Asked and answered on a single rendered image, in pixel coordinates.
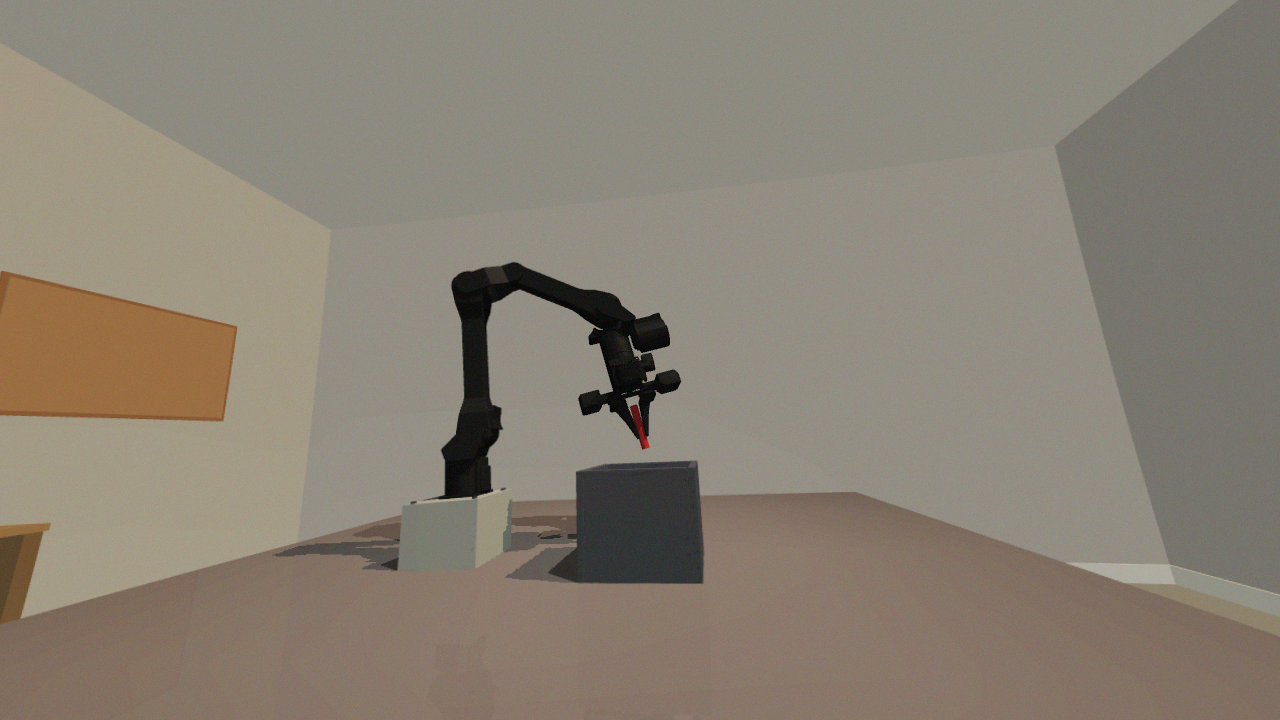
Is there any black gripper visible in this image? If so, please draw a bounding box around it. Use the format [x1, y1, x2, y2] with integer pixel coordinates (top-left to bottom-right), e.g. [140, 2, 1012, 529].
[579, 352, 681, 439]

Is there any red peg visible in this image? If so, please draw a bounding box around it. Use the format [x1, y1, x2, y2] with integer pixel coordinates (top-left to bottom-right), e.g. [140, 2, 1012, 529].
[630, 404, 649, 448]

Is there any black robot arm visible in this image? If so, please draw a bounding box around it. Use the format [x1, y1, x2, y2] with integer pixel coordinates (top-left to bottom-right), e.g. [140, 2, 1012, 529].
[439, 263, 669, 498]

